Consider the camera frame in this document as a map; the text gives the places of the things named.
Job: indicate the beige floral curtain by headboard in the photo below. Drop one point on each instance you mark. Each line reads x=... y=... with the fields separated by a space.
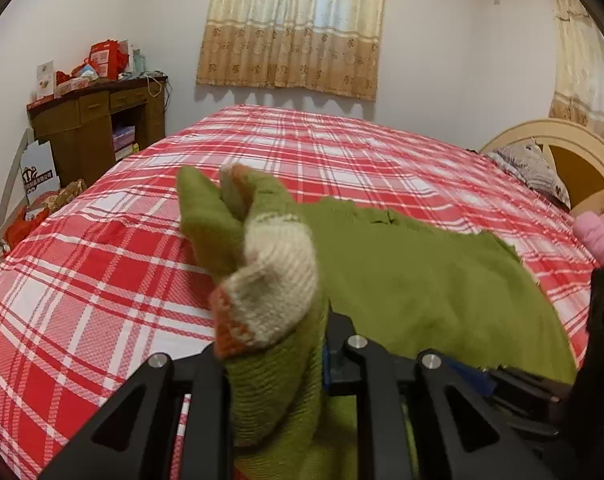
x=582 y=60

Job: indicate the red plaid bed sheet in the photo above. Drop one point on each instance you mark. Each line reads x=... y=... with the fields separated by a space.
x=106 y=270

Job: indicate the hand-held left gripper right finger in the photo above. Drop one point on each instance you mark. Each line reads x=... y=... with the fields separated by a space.
x=342 y=360

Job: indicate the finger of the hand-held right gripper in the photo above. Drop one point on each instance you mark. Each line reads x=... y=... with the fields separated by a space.
x=474 y=377

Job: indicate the green orange cream striped sweater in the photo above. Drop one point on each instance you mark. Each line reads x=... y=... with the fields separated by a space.
x=407 y=270

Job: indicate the floral patterned cloth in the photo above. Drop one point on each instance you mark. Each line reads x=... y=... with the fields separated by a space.
x=61 y=195

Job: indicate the red plastic bag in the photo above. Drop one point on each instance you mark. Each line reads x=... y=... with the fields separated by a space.
x=21 y=227

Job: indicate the grey patterned pillow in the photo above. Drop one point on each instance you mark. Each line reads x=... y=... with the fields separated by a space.
x=532 y=165

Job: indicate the white upright box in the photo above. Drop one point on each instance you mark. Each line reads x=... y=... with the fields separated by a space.
x=45 y=80

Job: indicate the light blue bag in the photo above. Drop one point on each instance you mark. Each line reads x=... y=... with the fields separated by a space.
x=139 y=60

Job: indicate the stack of books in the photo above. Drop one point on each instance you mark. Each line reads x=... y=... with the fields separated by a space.
x=124 y=142

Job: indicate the red gift box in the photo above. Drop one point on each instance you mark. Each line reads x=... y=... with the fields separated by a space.
x=106 y=57

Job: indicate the beige floral window curtain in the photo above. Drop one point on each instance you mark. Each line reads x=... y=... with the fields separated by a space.
x=292 y=35

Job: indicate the grey metal frame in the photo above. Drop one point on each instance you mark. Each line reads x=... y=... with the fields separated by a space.
x=11 y=180

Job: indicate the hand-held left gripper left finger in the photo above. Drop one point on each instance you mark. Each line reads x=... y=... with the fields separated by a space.
x=206 y=395

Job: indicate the cream wooden headboard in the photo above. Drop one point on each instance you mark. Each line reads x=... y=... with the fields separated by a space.
x=582 y=170

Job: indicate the brown wooden desk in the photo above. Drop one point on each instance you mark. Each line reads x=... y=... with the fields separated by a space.
x=81 y=130

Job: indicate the pink quilt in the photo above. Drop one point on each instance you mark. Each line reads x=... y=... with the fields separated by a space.
x=599 y=237

